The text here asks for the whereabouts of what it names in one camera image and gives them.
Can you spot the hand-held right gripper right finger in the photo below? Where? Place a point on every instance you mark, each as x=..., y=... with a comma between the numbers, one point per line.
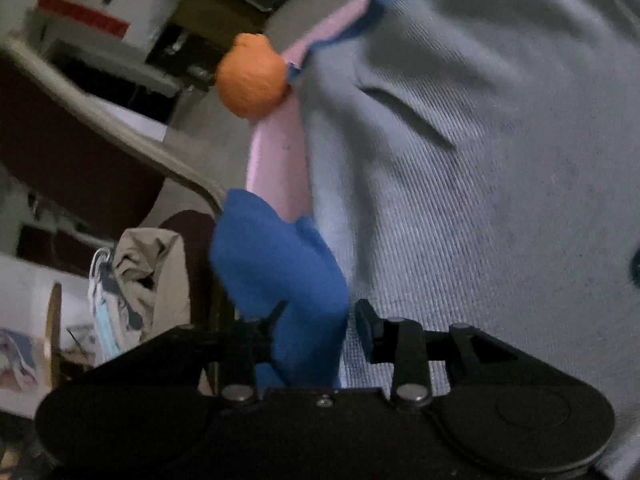
x=372, y=335

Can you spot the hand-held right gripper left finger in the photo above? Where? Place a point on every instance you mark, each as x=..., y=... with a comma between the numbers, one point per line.
x=262, y=332

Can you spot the grey and blue sweater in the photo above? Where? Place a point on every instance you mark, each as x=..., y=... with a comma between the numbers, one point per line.
x=450, y=210

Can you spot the beige garment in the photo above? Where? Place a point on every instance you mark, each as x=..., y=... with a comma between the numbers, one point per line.
x=160, y=270

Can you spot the pink printed blanket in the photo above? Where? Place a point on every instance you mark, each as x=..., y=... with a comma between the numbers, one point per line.
x=277, y=160

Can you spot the dark red chair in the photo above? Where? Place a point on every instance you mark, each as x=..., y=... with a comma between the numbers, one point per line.
x=65, y=160

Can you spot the brown wooden cabinet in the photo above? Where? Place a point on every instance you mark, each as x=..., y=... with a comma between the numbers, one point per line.
x=220, y=20

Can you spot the long red wall strip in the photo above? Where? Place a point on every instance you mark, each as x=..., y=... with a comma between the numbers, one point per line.
x=80, y=16

